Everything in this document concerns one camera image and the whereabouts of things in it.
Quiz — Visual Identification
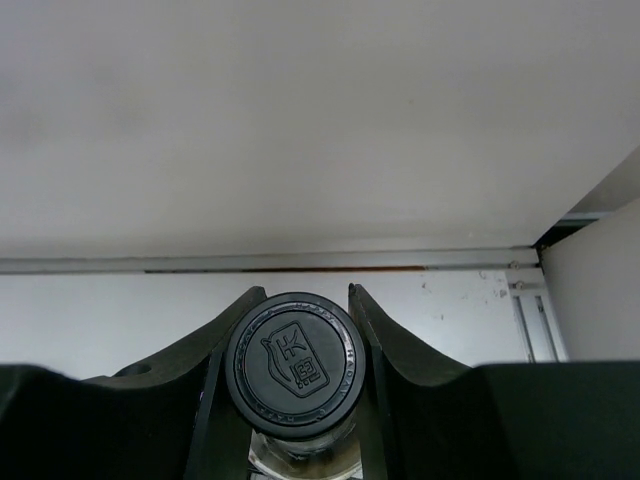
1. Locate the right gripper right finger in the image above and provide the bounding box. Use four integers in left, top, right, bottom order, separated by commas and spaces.
349, 284, 639, 479

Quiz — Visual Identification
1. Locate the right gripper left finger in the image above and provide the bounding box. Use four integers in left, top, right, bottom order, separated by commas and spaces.
1, 287, 265, 479

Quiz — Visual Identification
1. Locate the tall black cap sauce bottle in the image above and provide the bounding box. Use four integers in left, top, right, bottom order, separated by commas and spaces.
224, 292, 366, 479

